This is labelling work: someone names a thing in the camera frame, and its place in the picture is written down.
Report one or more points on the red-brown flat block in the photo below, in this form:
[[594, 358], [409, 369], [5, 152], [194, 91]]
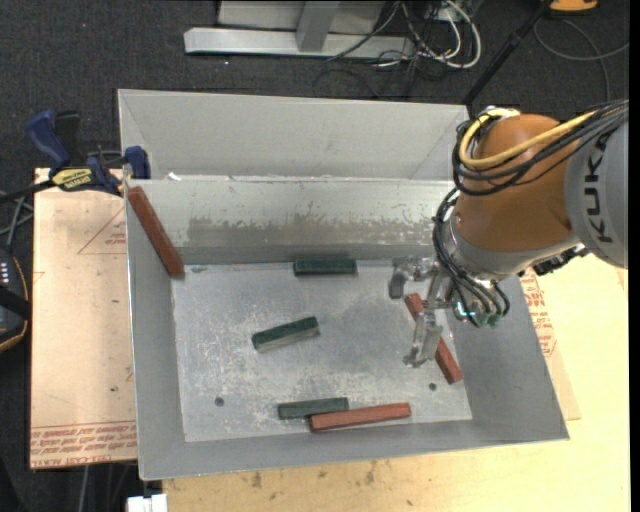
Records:
[[360, 416], [155, 231], [448, 364]]

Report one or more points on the dark green flat block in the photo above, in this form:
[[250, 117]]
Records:
[[310, 407], [285, 334], [325, 266]]

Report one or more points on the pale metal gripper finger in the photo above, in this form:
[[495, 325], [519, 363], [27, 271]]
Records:
[[419, 332], [432, 342]]

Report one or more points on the grey metal bin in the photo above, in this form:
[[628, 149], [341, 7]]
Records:
[[320, 325]]

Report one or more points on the brown cardboard board, red print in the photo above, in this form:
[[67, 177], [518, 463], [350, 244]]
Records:
[[80, 325]]

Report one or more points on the black cylinder on white bracket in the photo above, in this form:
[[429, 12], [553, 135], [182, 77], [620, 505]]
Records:
[[555, 261]]

